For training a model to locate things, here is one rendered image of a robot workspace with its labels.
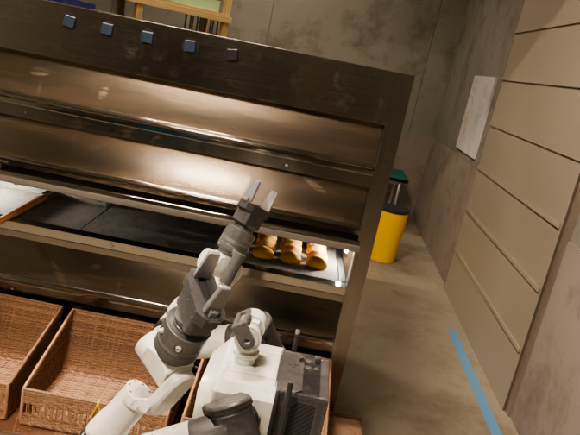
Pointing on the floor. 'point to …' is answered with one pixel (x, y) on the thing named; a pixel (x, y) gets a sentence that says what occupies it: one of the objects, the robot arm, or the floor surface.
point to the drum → (389, 233)
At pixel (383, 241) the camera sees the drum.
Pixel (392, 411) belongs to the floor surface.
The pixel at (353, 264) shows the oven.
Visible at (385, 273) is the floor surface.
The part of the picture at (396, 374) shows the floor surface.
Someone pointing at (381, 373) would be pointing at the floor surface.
